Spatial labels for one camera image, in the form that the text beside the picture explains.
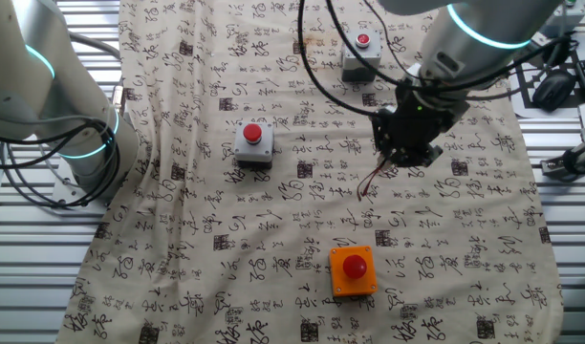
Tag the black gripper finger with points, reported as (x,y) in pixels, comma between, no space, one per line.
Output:
(385,157)
(424,156)

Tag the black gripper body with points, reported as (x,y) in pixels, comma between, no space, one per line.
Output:
(412,126)

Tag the dark red framed glasses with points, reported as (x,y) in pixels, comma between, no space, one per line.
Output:
(371,180)

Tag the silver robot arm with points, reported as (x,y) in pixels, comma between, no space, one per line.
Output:
(474,43)

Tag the grey box flat red button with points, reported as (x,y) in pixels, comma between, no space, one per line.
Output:
(361,55)

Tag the orange box red button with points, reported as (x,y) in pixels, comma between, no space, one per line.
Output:
(353,270)

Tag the grey box mushroom red button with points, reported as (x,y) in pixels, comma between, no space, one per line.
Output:
(253,143)

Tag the beige calligraphy print cloth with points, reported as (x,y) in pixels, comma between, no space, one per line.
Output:
(273,239)

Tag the black computer mouse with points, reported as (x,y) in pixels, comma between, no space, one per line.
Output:
(554,90)

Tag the grey box green button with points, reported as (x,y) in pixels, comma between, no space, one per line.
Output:
(572,16)

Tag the metal base connector plug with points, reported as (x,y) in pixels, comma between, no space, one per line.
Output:
(116,98)

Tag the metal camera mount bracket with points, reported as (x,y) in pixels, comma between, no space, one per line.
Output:
(572,162)

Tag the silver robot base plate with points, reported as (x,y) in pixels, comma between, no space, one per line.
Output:
(65,196)

